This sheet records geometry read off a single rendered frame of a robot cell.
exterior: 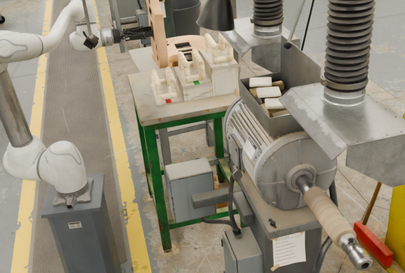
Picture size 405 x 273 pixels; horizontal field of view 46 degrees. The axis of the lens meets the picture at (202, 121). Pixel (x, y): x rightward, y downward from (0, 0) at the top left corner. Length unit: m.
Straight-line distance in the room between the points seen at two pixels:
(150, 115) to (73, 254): 0.79
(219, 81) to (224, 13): 0.96
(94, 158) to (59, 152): 1.72
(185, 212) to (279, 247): 0.37
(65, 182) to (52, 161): 0.12
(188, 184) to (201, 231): 1.43
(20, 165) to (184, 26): 2.98
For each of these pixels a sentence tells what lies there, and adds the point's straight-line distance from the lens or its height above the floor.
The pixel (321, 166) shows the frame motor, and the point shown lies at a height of 1.28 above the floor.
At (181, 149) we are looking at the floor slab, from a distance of 3.89.
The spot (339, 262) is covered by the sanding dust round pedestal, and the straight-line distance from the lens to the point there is 2.94.
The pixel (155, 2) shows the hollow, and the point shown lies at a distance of 2.46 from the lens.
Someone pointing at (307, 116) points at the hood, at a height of 1.53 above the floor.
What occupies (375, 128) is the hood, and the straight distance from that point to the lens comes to 1.12.
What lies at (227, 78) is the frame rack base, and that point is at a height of 1.02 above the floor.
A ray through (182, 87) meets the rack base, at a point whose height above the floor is 1.02.
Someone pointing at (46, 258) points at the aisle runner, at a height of 0.00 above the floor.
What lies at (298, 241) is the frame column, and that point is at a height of 0.97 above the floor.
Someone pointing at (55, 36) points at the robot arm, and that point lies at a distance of 2.23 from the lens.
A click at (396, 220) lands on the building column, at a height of 0.28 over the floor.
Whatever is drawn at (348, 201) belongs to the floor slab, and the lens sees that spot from 3.36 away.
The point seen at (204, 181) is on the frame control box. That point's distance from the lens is 1.70.
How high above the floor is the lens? 2.11
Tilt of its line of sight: 30 degrees down
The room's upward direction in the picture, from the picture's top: 5 degrees counter-clockwise
